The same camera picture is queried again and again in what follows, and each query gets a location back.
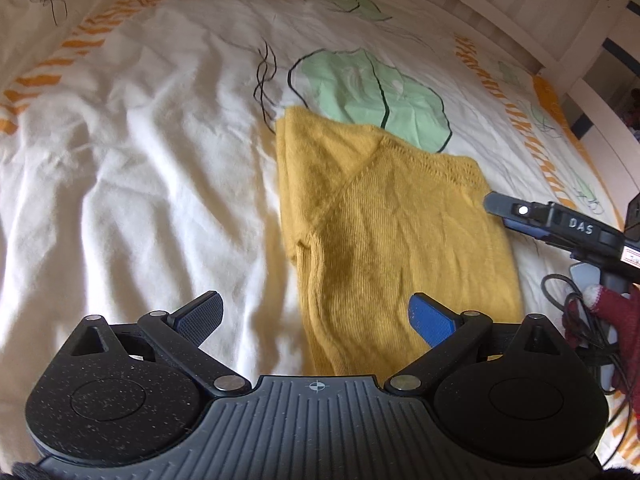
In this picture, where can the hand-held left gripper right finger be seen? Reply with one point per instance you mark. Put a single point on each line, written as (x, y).
(430, 320)

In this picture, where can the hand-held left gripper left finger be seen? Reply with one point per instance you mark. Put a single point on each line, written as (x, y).
(202, 317)

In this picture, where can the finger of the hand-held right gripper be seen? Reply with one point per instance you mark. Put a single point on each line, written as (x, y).
(515, 212)

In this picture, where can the yellow knitted sweater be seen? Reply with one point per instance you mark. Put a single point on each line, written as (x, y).
(400, 220)

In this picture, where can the person's right hand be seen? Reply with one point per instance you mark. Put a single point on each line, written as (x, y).
(620, 320)

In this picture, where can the orange bed sheet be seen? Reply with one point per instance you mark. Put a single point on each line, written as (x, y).
(547, 97)

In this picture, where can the white leaf printed duvet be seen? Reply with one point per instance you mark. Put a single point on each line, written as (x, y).
(125, 160)

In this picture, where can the white slatted bed frame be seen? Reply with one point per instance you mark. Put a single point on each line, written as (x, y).
(550, 15)

